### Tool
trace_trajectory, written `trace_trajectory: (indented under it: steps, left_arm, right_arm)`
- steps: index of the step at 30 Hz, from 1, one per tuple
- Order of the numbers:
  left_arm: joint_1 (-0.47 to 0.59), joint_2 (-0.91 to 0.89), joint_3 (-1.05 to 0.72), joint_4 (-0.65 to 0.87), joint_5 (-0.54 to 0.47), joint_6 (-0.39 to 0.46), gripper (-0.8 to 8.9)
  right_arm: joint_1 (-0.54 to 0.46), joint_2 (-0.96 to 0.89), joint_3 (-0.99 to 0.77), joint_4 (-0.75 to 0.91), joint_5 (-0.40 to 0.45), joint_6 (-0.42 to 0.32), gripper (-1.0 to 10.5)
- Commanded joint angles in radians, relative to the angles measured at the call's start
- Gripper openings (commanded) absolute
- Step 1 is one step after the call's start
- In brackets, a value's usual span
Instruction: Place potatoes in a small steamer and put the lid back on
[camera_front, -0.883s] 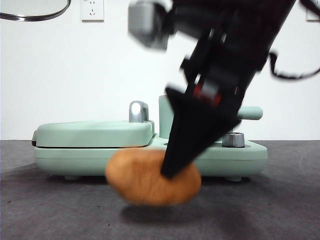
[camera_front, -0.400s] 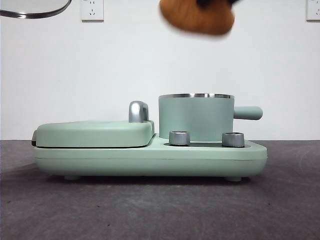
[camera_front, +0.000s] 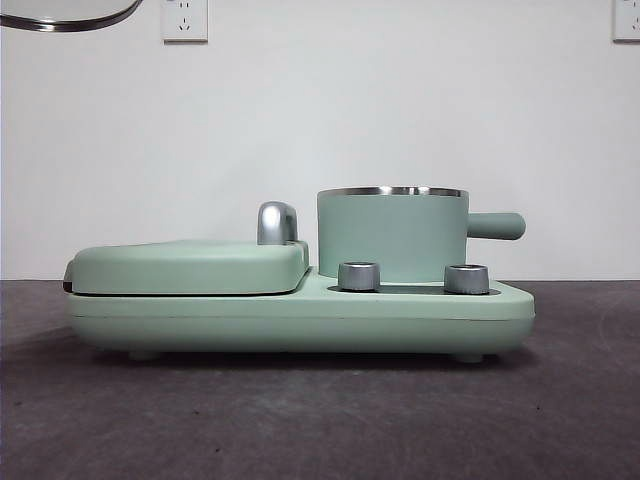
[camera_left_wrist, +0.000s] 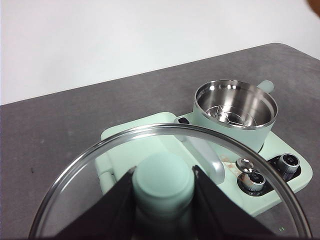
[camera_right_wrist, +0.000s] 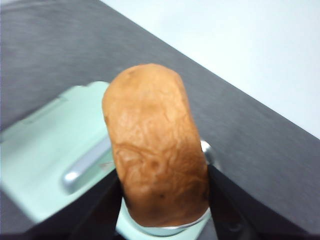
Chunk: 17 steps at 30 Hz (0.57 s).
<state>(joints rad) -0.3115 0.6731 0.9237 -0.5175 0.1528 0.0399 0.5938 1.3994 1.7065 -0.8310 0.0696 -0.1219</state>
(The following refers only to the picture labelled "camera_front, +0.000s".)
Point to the silver control knob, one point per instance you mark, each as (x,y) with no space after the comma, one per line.
(357,277)
(465,280)

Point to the green breakfast machine base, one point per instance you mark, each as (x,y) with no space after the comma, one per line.
(300,320)

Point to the white wall socket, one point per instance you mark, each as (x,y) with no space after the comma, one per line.
(627,20)
(184,20)

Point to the green griddle cover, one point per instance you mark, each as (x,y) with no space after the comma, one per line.
(175,270)

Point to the glass lid with green knob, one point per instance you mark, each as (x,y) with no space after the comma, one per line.
(50,24)

